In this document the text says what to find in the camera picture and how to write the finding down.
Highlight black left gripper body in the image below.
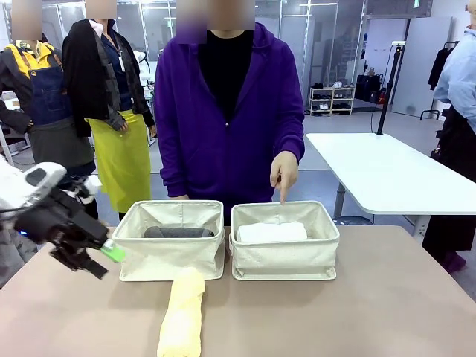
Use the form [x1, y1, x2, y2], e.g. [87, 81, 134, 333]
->
[13, 190, 109, 258]

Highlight grey towel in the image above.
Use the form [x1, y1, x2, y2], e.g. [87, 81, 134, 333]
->
[142, 225, 216, 239]

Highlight white towel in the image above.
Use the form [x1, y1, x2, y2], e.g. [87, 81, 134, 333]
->
[235, 222, 309, 244]

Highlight person's left forearm purple sleeve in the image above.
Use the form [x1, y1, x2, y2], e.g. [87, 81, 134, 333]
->
[272, 103, 306, 164]

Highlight person's right forearm purple sleeve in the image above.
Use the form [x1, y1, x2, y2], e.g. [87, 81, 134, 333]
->
[155, 126, 190, 199]

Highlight person's left hand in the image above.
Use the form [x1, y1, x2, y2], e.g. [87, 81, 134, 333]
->
[269, 152, 300, 207]

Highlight cream fabric basket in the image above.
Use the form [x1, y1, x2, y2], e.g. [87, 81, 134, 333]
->
[112, 199, 226, 282]
[228, 200, 341, 281]

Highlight yellow rolled towel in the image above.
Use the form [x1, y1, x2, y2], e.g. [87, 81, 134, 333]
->
[156, 266, 207, 357]

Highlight person with yellow-green apron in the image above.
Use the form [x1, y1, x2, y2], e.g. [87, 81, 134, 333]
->
[61, 0, 157, 221]

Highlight person with denim apron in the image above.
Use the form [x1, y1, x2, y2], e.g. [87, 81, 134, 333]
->
[0, 0, 100, 220]

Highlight person in purple hoodie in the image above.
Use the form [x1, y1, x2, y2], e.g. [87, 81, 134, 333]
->
[154, 0, 306, 226]

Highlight wooden shoe rack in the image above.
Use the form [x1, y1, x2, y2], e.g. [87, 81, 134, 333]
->
[309, 86, 356, 118]

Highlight white folding table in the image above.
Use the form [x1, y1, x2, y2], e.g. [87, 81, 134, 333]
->
[305, 132, 476, 237]

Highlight black luggage bag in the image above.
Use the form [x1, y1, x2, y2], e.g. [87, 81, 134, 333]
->
[354, 73, 385, 104]

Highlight person in light blue shirt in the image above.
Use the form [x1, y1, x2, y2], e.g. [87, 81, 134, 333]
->
[421, 5, 476, 274]

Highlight black hanging garment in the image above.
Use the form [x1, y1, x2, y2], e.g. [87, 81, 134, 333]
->
[428, 41, 457, 91]

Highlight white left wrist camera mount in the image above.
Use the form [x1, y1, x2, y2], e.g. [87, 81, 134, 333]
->
[69, 174, 103, 205]

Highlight black camera stand pole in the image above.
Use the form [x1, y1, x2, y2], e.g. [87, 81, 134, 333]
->
[376, 40, 407, 135]

